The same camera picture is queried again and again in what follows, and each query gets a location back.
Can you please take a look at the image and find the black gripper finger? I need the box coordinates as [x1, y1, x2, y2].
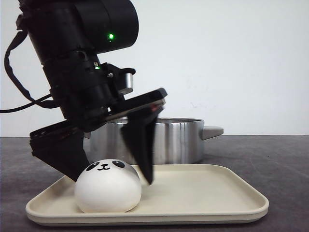
[30, 133, 90, 181]
[121, 106, 163, 185]

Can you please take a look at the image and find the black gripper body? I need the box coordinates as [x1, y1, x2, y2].
[30, 62, 167, 148]

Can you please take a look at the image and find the panda bun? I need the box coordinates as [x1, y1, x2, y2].
[74, 159, 142, 213]

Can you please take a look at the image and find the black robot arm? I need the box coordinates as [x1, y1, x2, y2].
[16, 0, 167, 183]

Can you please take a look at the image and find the stainless steel steamer pot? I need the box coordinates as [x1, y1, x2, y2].
[86, 118, 224, 164]

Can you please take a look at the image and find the cream rectangular plastic tray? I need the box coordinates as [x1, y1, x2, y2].
[26, 164, 269, 227]

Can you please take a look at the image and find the black cable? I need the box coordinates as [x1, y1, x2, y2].
[0, 14, 61, 114]

